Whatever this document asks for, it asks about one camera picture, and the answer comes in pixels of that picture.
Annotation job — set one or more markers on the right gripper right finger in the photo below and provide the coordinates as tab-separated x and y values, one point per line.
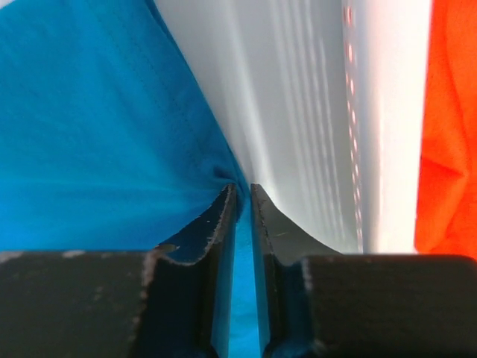
313	301

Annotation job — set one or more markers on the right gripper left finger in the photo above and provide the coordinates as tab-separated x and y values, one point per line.
171	301

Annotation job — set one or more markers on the blue t shirt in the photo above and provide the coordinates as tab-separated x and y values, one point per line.
107	141

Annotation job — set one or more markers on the orange t shirt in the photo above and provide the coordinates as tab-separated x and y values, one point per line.
446	204

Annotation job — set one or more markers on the white plastic basket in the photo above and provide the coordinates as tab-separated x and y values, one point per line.
322	104

